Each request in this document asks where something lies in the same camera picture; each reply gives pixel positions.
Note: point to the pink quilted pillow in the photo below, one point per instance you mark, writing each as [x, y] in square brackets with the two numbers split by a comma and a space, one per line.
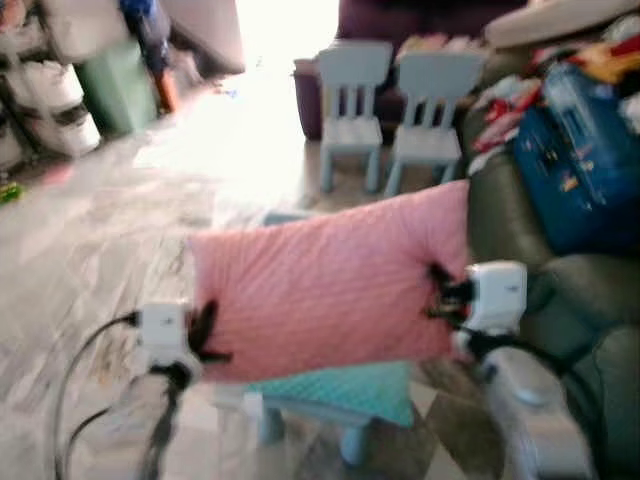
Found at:
[330, 280]

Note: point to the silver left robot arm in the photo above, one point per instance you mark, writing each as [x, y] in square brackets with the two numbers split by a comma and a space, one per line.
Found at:
[150, 425]

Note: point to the dark green leather sofa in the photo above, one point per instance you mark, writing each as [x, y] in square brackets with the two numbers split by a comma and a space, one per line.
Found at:
[580, 330]

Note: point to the dark purple sofa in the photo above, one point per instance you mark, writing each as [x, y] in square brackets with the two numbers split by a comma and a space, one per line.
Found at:
[380, 20]

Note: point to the light blue child chair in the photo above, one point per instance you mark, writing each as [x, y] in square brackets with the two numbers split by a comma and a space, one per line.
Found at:
[430, 140]
[352, 125]

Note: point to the light blue plastic stool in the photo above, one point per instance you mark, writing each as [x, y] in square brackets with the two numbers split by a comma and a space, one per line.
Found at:
[350, 440]

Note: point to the red and white clothes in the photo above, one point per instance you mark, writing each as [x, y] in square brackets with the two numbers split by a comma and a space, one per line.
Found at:
[505, 115]

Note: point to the blue suitcase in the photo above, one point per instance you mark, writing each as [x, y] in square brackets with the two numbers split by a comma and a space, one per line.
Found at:
[585, 170]

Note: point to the small green floor toy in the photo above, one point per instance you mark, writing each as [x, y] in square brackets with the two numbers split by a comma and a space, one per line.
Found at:
[10, 193]

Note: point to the green plastic bin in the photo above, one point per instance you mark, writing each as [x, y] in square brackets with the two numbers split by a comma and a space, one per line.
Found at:
[115, 90]

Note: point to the white storage containers shelf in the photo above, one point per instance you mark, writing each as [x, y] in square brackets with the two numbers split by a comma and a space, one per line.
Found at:
[55, 105]

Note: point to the yellow and red toy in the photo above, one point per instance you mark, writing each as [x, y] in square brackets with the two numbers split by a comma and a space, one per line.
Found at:
[605, 60]

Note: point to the beige flat cushion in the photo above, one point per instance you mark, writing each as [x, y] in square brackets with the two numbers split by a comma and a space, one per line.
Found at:
[560, 22]

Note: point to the blue and orange toy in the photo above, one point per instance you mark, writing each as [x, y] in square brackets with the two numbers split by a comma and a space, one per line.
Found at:
[152, 40]

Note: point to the grey padded cushion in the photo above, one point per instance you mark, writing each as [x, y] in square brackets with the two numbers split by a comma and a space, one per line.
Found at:
[205, 30]

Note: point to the white bag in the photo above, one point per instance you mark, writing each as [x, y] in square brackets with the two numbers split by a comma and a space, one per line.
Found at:
[85, 30]

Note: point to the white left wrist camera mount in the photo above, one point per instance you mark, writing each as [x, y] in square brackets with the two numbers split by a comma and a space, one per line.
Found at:
[163, 330]

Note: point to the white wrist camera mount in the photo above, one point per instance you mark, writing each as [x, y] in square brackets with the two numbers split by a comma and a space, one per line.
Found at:
[497, 295]
[163, 330]

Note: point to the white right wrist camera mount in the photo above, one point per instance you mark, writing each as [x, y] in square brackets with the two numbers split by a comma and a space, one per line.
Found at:
[497, 295]

